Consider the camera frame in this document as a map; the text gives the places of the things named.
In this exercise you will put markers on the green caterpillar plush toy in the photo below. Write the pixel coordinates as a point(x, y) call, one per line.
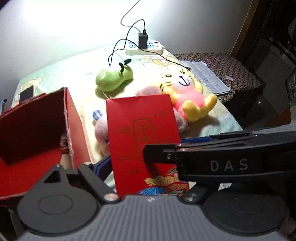
point(108, 81)

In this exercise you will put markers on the pink rabbit plush toy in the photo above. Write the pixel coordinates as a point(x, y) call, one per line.
point(101, 128)

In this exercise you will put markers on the yellow tiger plush toy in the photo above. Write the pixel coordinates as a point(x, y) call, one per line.
point(187, 95)

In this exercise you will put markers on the white power strip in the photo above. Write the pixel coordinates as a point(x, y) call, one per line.
point(153, 48)

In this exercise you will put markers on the black charger adapter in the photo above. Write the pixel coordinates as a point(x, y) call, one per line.
point(142, 40)

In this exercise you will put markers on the black smartphone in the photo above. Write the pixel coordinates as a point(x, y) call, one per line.
point(27, 94)

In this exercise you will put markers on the patterned brown stool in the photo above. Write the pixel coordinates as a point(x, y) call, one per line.
point(244, 86)

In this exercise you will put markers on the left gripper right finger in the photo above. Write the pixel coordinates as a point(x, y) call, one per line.
point(194, 195)

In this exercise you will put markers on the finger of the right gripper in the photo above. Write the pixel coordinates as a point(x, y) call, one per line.
point(160, 153)
point(196, 140)

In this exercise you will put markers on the white paper sheets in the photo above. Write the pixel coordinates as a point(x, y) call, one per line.
point(214, 84)

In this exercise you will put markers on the red cardboard box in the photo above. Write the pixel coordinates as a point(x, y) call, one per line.
point(31, 140)

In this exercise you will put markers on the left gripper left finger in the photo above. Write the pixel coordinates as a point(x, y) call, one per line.
point(93, 177)

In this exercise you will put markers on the red envelope packet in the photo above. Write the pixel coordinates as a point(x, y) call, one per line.
point(134, 122)

